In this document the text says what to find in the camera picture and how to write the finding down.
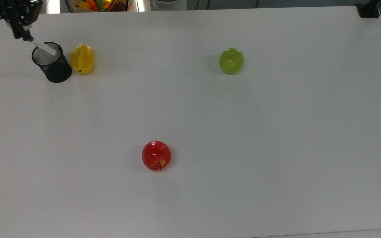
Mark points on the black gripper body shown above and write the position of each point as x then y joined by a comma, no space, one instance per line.
15,11

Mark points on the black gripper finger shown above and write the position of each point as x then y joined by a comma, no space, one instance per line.
17,32
26,29

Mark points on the blue-capped white marker pen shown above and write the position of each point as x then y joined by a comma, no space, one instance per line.
43,47

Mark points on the black mesh pen holder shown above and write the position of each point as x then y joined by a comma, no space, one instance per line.
58,71

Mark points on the yellow plastic starfruit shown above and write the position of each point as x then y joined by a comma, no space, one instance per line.
82,59

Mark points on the bowl of plastic fruit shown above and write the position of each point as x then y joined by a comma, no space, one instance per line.
94,5

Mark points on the red plastic apple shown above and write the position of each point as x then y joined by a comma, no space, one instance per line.
156,155

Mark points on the green plastic apple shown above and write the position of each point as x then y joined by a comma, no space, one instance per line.
231,61

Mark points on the black stand base clamp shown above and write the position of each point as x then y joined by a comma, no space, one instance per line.
368,10

